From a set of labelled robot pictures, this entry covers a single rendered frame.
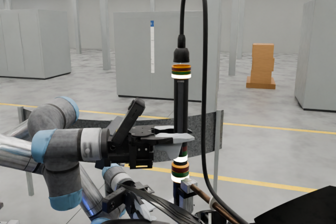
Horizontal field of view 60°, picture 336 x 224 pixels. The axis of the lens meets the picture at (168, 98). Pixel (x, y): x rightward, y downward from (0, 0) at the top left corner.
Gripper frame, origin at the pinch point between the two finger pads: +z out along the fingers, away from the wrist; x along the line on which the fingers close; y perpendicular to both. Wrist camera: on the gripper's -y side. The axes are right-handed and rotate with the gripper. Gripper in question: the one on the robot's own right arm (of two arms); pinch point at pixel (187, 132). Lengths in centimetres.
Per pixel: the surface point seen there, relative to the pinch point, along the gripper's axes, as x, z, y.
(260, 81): -727, 313, 132
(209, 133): -189, 48, 75
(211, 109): -402, 100, 114
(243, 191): -208, 92, 150
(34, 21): -916, -357, -38
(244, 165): -267, 113, 150
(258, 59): -729, 304, 72
